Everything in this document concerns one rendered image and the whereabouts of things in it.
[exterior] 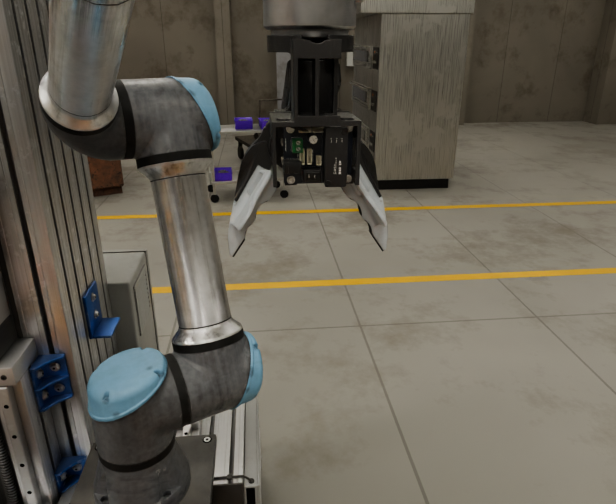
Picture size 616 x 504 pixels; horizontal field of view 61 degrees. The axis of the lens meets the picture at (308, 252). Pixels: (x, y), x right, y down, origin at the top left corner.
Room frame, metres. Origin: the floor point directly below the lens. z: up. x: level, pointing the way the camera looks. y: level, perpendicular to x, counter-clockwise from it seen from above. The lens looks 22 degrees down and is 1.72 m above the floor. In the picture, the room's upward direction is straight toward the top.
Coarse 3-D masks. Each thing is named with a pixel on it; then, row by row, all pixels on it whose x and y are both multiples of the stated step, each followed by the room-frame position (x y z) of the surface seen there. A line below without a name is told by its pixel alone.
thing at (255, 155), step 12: (264, 132) 0.47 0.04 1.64; (252, 144) 0.47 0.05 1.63; (264, 144) 0.47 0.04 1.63; (252, 156) 0.47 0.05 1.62; (264, 156) 0.47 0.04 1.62; (240, 168) 0.47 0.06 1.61; (252, 168) 0.47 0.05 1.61; (264, 168) 0.47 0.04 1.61; (240, 180) 0.47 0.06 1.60; (240, 192) 0.46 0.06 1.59
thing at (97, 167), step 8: (88, 160) 5.86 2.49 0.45; (96, 160) 5.90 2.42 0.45; (104, 160) 5.94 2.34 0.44; (120, 160) 6.04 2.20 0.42; (96, 168) 5.89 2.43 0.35; (104, 168) 5.94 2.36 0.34; (112, 168) 5.98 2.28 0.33; (120, 168) 6.02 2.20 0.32; (96, 176) 5.89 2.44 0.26; (104, 176) 5.93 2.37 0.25; (112, 176) 5.97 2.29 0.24; (120, 176) 6.02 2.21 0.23; (96, 184) 5.88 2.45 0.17; (104, 184) 5.92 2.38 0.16; (112, 184) 5.97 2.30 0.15; (120, 184) 6.01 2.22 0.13; (96, 192) 5.98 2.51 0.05; (104, 192) 6.02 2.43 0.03; (112, 192) 6.06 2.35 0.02; (120, 192) 6.11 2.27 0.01
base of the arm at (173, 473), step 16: (176, 448) 0.65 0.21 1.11; (112, 464) 0.59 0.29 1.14; (144, 464) 0.60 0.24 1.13; (160, 464) 0.61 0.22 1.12; (176, 464) 0.63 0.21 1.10; (96, 480) 0.61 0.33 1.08; (112, 480) 0.59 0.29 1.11; (128, 480) 0.59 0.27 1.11; (144, 480) 0.59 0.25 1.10; (160, 480) 0.61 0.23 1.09; (176, 480) 0.62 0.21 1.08; (96, 496) 0.60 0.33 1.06; (112, 496) 0.58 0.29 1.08; (128, 496) 0.58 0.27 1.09; (144, 496) 0.58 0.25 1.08; (160, 496) 0.60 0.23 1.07; (176, 496) 0.61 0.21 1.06
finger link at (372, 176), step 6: (366, 150) 0.48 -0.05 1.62; (360, 156) 0.48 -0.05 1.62; (366, 156) 0.48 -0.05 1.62; (372, 156) 0.48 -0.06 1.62; (360, 162) 0.48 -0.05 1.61; (366, 162) 0.48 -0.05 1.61; (372, 162) 0.48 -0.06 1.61; (366, 168) 0.48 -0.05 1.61; (372, 168) 0.48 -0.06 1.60; (366, 174) 0.48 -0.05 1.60; (372, 174) 0.48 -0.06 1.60; (372, 180) 0.48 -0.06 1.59; (378, 192) 0.48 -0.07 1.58
